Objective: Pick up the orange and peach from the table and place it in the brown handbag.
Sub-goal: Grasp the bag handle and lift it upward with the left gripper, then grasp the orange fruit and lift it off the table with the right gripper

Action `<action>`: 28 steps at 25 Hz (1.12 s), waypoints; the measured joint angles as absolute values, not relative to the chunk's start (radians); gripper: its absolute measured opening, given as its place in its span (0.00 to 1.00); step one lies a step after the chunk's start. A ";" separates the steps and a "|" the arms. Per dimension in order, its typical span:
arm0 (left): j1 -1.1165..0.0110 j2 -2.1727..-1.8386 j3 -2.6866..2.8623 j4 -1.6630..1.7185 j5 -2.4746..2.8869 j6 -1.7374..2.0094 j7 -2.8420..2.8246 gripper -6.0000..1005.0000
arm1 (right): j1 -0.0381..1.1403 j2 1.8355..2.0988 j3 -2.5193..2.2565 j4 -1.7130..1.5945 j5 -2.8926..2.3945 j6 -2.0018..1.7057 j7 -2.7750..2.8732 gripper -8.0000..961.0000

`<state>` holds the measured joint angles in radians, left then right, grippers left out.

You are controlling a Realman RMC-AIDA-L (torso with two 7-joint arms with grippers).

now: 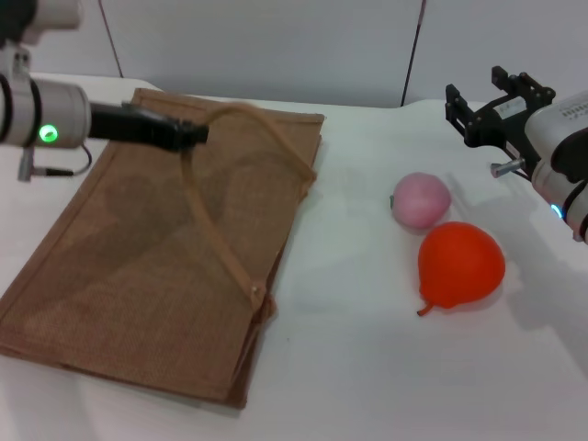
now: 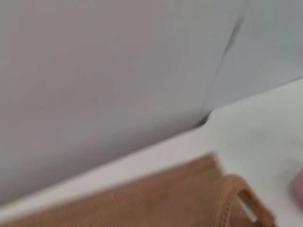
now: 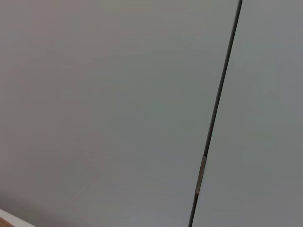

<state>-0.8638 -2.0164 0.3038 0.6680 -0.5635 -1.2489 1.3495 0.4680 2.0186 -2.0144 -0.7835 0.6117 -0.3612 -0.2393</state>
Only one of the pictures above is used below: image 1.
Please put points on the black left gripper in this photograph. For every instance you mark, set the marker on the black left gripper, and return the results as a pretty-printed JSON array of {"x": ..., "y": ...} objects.
[{"x": 133, "y": 126}]

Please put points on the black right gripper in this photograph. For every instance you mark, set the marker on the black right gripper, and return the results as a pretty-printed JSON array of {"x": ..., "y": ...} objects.
[{"x": 503, "y": 121}]

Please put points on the pink toy peach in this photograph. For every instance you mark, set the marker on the pink toy peach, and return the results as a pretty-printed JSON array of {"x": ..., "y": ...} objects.
[{"x": 420, "y": 200}]

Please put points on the orange toy fruit with stem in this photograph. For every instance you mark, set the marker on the orange toy fruit with stem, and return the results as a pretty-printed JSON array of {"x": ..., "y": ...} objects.
[{"x": 459, "y": 266}]

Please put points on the brown jute handbag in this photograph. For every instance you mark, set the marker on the brown jute handbag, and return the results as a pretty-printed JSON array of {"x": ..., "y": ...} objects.
[{"x": 138, "y": 298}]

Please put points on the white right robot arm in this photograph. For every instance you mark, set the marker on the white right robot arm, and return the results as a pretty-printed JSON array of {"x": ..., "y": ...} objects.
[{"x": 562, "y": 115}]

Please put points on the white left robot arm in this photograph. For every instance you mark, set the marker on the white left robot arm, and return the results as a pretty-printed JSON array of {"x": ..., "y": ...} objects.
[{"x": 55, "y": 115}]

